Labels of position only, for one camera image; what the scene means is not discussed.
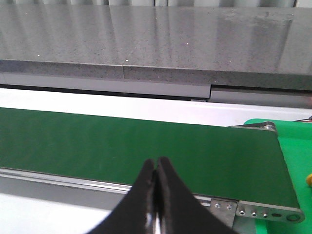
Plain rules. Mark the green plastic bin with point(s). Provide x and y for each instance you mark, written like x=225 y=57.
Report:
x=295 y=139

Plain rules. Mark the aluminium conveyor front rail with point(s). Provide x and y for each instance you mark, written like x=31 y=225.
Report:
x=63 y=189

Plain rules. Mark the green conveyor belt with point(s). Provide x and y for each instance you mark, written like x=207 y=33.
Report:
x=230 y=162

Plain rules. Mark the grey panel under worktop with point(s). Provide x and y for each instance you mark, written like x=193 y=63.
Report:
x=152 y=89

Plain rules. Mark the yellow mushroom push button switch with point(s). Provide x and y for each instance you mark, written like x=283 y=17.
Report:
x=309 y=180

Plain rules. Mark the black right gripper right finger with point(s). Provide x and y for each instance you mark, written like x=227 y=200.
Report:
x=181 y=212

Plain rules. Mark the white pleated curtain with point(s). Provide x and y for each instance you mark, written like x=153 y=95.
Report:
x=183 y=3

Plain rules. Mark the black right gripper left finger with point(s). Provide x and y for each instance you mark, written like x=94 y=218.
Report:
x=135 y=213

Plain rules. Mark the white conveyor back rail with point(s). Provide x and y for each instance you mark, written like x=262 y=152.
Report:
x=191 y=112

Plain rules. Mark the grey stone worktop slab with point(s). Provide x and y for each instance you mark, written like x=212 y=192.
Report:
x=83 y=46

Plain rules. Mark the metal conveyor end bracket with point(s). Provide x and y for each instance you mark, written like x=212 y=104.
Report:
x=226 y=210

